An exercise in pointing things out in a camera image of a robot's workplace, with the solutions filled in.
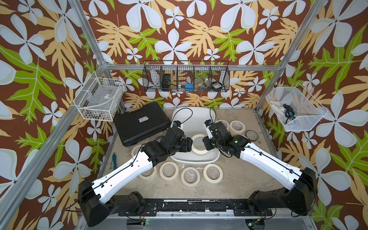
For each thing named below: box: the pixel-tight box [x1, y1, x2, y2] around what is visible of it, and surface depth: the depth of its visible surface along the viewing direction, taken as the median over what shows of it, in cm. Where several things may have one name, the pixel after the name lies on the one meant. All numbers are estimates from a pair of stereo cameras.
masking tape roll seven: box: [159, 161, 180, 181], surface depth 86 cm
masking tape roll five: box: [229, 119, 246, 137], surface depth 108 cm
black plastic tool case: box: [113, 101, 172, 148], surface depth 106 cm
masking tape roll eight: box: [218, 119, 230, 133], surface depth 110 cm
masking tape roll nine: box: [181, 166, 201, 187], surface depth 84 cm
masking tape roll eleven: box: [192, 134, 208, 156], surface depth 76 cm
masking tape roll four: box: [138, 165, 158, 181], surface depth 84 cm
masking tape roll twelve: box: [203, 163, 224, 184], surface depth 86 cm
